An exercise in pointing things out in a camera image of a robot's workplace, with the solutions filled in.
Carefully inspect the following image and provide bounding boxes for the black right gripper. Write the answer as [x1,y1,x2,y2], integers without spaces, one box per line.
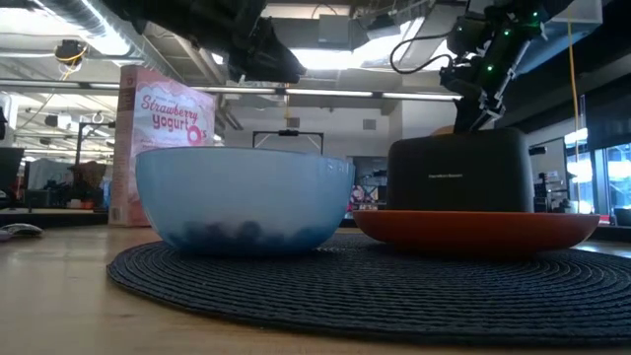
[438,13,543,133]

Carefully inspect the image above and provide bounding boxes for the pink strawberry yogurt cereal box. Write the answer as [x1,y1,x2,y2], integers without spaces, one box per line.
[107,64,217,228]

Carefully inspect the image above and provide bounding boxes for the black toaster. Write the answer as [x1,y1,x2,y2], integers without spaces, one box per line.
[386,127,536,213]

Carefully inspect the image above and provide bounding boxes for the long ceiling light fixture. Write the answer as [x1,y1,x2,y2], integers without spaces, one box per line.
[0,78,464,103]

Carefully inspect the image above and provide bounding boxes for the orange plate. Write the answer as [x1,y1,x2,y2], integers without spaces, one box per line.
[352,209,601,256]

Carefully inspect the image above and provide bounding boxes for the light blue bowl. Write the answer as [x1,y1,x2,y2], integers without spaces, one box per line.
[135,146,356,256]

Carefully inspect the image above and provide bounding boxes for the dark round woven placemat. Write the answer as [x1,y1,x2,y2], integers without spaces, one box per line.
[106,232,631,346]

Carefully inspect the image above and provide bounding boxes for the black tripod stand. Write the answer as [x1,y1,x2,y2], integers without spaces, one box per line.
[73,120,117,198]

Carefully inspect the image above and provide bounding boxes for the black monitor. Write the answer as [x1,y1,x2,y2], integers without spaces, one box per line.
[0,146,25,187]

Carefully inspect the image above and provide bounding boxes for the black frame stand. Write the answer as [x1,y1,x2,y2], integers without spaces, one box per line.
[251,129,325,156]

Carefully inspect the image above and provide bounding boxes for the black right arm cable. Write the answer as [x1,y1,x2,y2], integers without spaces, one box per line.
[388,30,456,76]

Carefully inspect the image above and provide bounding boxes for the yellow ceiling cable reel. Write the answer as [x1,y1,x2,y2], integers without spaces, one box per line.
[53,38,89,65]

